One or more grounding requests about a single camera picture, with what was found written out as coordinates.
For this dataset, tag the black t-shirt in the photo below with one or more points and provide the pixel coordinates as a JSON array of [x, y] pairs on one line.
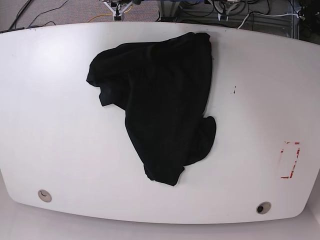
[[164, 88]]

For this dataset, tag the red tape rectangle marking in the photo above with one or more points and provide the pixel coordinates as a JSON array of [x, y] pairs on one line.
[[288, 159]]

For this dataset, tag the right table cable grommet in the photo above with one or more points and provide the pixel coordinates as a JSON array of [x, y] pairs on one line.
[[263, 208]]

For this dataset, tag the table cable grommet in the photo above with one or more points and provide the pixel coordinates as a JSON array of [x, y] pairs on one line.
[[45, 196], [263, 208]]

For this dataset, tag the left table cable grommet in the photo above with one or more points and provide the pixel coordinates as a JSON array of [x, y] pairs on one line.
[[45, 196]]

